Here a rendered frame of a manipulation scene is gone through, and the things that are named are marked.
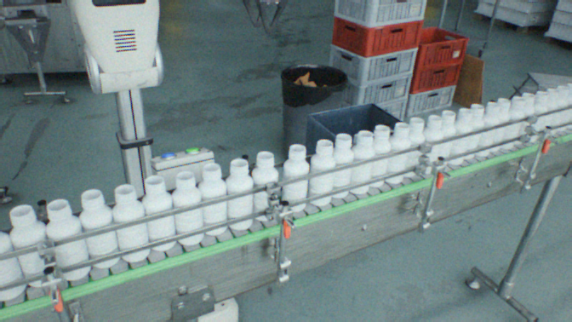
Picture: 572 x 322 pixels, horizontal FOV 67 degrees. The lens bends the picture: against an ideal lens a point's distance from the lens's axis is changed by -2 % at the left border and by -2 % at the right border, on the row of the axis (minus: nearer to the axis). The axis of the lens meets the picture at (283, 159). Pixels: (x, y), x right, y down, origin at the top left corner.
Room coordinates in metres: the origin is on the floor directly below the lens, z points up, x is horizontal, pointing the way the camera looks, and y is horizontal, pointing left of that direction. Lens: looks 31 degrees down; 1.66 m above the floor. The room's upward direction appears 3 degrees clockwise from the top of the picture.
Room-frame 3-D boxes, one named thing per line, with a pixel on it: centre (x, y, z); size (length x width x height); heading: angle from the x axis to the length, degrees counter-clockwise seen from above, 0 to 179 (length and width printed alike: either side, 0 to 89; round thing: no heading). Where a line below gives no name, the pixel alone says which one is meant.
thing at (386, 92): (3.48, -0.68, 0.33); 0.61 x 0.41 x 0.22; 126
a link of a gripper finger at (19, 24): (0.74, 0.45, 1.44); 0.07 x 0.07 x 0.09; 30
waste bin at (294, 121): (2.80, -0.18, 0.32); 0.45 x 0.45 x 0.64
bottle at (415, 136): (1.05, -0.35, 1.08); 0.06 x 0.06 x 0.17
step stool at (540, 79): (3.75, -2.39, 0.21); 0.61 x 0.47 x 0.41; 173
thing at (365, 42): (3.48, -0.69, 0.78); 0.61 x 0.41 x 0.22; 126
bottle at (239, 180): (0.79, 0.09, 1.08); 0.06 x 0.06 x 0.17
